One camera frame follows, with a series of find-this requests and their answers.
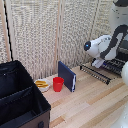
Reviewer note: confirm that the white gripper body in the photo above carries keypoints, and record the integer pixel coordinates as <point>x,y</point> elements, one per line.
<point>98,62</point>

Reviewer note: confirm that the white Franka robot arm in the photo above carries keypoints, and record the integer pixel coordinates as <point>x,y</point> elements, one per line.
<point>110,43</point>

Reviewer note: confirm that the dark blue flat box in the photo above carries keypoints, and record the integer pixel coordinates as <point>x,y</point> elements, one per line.
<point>67,76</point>

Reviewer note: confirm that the red plastic cup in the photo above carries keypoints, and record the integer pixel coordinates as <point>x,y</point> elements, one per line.
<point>58,84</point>

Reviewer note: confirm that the white bowl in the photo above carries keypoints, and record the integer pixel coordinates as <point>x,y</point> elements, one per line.
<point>42,85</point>

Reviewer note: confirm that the yellow food pieces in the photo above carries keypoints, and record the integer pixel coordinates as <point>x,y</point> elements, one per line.
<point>41,83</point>

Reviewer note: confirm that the beige woven folding screen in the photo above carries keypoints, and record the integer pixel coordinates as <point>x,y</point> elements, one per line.
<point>33,33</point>

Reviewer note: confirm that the black fabric storage box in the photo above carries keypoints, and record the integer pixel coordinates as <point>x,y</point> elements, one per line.
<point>20,96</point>

